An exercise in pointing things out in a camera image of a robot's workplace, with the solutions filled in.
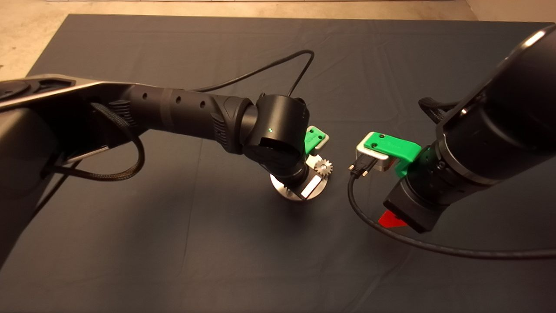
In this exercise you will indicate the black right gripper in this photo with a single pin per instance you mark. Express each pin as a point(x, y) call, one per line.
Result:
point(412, 208)

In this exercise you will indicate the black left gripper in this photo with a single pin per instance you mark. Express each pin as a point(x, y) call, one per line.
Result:
point(309, 186)

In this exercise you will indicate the small steel planetary gear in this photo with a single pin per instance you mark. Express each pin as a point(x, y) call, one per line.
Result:
point(323, 167)

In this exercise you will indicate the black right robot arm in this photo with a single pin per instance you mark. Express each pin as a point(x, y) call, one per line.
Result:
point(499, 130)

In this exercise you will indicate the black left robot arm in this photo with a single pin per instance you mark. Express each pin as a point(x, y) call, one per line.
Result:
point(173, 108)

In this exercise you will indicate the round metal carrier plate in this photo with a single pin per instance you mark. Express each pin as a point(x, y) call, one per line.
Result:
point(279, 187)

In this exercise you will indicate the dark grey table cloth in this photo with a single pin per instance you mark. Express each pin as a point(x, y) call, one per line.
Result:
point(217, 261)

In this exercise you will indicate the green left camera mount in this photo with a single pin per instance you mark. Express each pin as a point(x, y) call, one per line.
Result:
point(313, 140)

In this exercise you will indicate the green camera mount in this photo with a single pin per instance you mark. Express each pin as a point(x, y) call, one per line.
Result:
point(313, 140)
point(393, 148)

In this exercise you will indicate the silver left camera box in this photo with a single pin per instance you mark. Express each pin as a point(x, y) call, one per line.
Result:
point(325, 140)

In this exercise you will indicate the silver camera box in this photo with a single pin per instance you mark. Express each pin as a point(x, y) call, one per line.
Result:
point(381, 165)
point(325, 140)

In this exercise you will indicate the silver right camera box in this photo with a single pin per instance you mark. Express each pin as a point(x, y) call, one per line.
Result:
point(381, 165)

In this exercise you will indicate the green right camera mount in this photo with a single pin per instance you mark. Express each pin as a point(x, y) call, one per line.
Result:
point(393, 148)

